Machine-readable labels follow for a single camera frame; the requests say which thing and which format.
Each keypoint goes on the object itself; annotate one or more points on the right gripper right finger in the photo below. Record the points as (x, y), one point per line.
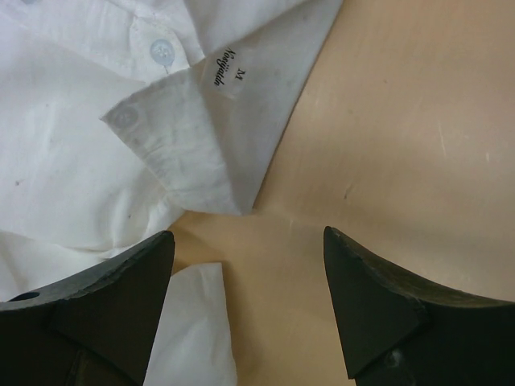
(398, 328)

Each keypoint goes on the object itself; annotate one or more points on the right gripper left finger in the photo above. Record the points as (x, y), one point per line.
(96, 327)

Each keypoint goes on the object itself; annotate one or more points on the white long sleeve shirt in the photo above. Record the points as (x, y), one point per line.
(119, 116)

